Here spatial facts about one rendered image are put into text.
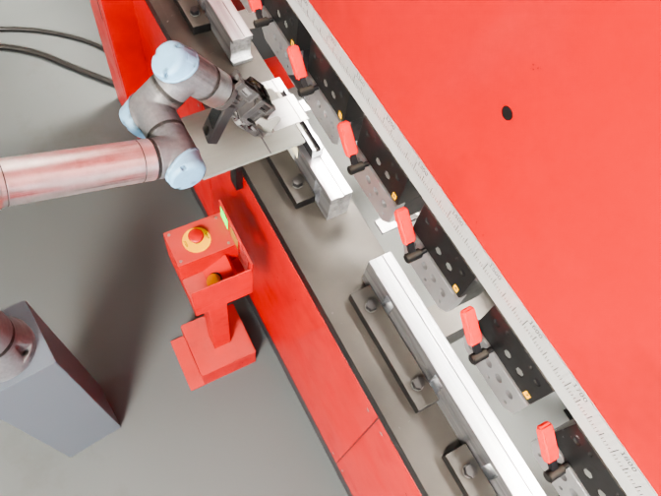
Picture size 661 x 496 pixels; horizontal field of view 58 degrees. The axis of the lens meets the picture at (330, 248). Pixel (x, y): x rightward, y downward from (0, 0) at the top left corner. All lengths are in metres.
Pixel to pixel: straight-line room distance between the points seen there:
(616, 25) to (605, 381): 0.43
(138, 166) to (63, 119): 1.81
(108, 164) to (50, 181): 0.09
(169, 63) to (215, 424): 1.39
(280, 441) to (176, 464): 0.36
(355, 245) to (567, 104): 0.87
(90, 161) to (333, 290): 0.63
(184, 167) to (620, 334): 0.73
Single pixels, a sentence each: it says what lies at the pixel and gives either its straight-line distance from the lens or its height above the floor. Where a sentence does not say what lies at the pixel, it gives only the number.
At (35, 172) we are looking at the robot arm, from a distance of 1.04.
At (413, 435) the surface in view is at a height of 0.87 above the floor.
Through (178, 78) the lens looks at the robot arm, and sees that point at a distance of 1.14.
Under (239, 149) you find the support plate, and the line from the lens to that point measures 1.43.
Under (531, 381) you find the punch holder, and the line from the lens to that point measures 0.97.
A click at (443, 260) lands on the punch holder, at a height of 1.28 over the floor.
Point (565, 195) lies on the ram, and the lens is 0.74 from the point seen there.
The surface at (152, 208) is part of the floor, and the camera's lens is 2.54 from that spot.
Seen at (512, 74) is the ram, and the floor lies 1.67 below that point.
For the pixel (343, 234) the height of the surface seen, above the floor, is 0.87.
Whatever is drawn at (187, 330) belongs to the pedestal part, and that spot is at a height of 0.12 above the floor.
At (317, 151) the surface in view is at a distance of 1.45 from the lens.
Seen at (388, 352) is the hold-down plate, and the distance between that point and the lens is 1.34.
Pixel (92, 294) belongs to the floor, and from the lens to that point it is 2.41.
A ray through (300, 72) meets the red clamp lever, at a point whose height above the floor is 1.29.
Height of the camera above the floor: 2.15
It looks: 62 degrees down
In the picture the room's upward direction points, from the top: 15 degrees clockwise
